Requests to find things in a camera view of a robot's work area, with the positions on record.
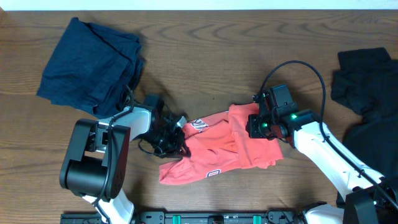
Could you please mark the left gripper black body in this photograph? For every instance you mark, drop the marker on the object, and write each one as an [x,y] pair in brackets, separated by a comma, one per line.
[173,142]

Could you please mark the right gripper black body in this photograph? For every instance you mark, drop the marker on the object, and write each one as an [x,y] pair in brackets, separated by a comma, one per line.
[262,127]

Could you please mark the orange red t-shirt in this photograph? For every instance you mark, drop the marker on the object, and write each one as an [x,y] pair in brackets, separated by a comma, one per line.
[219,143]

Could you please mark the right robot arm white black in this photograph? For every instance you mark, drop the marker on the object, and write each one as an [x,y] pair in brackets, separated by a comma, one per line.
[368,197]

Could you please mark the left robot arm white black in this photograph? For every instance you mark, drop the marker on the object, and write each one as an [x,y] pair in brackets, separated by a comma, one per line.
[95,162]

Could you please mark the black clothes pile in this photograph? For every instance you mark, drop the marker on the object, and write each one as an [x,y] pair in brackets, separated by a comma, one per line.
[366,83]

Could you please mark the folded navy blue shirt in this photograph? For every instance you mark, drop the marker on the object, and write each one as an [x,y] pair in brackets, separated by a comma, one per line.
[92,69]

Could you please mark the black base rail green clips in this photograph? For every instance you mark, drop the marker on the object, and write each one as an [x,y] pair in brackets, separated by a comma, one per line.
[160,217]

